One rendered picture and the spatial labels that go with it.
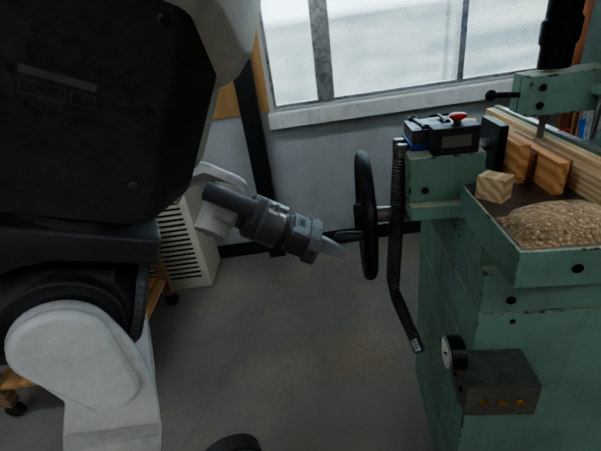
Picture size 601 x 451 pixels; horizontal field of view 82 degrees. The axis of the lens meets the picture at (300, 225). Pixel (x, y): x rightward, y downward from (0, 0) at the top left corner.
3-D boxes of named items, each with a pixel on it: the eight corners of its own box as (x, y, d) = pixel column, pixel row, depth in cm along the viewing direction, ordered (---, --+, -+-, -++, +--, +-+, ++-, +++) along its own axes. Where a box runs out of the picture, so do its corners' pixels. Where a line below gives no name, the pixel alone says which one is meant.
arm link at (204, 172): (231, 228, 69) (165, 202, 67) (247, 189, 72) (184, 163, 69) (232, 223, 63) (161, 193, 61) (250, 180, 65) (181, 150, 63)
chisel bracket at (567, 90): (506, 118, 69) (512, 72, 65) (582, 109, 67) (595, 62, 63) (524, 127, 63) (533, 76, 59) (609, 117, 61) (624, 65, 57)
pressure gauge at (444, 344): (437, 357, 66) (440, 327, 63) (459, 357, 66) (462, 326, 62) (447, 387, 61) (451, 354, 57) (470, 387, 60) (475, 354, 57)
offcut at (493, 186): (484, 191, 61) (486, 169, 59) (511, 197, 58) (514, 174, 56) (474, 197, 60) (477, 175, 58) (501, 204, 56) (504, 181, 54)
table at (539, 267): (383, 157, 101) (383, 137, 99) (494, 146, 97) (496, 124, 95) (441, 293, 49) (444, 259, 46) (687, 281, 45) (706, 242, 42)
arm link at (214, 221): (249, 251, 70) (195, 231, 69) (267, 204, 73) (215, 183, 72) (252, 244, 59) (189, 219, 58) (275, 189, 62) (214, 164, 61)
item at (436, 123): (402, 139, 74) (402, 113, 72) (455, 133, 73) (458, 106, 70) (415, 158, 63) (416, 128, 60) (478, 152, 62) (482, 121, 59)
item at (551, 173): (490, 150, 79) (494, 125, 76) (498, 149, 78) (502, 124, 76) (551, 195, 57) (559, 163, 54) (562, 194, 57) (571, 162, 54)
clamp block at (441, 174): (396, 176, 80) (396, 138, 76) (457, 171, 78) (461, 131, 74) (409, 204, 67) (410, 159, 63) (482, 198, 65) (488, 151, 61)
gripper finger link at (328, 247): (341, 259, 71) (313, 248, 70) (348, 247, 69) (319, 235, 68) (341, 263, 69) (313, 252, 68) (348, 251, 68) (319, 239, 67)
